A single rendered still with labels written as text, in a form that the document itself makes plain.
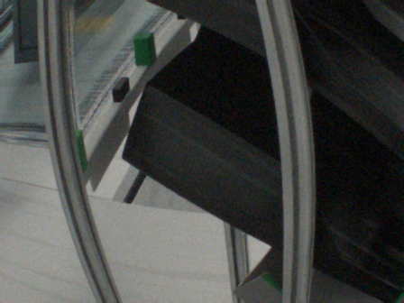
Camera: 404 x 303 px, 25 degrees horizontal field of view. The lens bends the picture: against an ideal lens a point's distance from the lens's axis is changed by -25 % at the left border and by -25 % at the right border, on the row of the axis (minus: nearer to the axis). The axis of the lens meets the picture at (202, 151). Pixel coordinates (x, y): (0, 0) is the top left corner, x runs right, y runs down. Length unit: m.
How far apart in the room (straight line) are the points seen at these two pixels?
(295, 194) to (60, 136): 0.17
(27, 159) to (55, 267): 0.31
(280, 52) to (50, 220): 0.90
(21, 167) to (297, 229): 0.98
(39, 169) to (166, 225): 0.27
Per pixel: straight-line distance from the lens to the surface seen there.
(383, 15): 0.85
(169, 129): 0.76
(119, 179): 1.57
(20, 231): 1.50
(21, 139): 1.70
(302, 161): 0.68
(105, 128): 0.82
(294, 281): 0.76
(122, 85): 0.85
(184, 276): 1.37
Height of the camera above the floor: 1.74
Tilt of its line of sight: 34 degrees down
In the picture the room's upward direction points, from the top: 8 degrees counter-clockwise
